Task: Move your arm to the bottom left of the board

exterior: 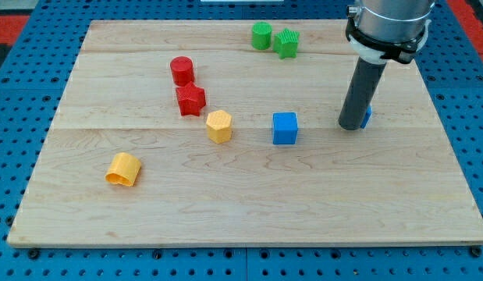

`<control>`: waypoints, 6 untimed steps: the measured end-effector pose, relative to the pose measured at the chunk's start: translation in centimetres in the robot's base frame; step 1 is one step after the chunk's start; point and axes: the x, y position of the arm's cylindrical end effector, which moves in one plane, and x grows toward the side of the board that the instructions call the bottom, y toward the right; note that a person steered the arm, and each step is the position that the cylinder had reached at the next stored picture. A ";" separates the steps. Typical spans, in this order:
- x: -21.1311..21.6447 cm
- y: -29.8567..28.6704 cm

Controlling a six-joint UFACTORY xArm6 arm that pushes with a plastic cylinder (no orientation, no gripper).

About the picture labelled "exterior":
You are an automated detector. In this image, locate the green star block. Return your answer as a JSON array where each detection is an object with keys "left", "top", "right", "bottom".
[{"left": 273, "top": 28, "right": 300, "bottom": 59}]

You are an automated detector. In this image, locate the red cylinder block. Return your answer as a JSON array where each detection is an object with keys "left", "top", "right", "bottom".
[{"left": 169, "top": 56, "right": 195, "bottom": 87}]

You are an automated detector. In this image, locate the yellow hexagon block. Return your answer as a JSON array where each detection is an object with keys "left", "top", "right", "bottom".
[{"left": 206, "top": 110, "right": 233, "bottom": 144}]

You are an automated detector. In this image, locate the red star block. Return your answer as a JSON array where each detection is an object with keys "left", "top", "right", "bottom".
[{"left": 176, "top": 82, "right": 206, "bottom": 116}]

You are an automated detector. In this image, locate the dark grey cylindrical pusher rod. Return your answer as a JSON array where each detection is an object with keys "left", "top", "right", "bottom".
[{"left": 338, "top": 58, "right": 386, "bottom": 130}]

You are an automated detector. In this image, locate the blue block behind rod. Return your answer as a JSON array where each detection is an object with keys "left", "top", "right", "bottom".
[{"left": 360, "top": 105, "right": 372, "bottom": 129}]

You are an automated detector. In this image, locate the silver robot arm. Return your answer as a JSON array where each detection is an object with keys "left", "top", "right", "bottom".
[{"left": 346, "top": 0, "right": 435, "bottom": 43}]

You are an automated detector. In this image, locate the green cylinder block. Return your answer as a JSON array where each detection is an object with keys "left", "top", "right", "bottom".
[{"left": 251, "top": 21, "right": 272, "bottom": 50}]

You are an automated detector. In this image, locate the blue cube block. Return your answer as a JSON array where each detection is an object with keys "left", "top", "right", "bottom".
[{"left": 272, "top": 112, "right": 298, "bottom": 145}]

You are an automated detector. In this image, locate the wooden board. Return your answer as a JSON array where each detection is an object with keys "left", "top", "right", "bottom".
[{"left": 7, "top": 20, "right": 483, "bottom": 248}]

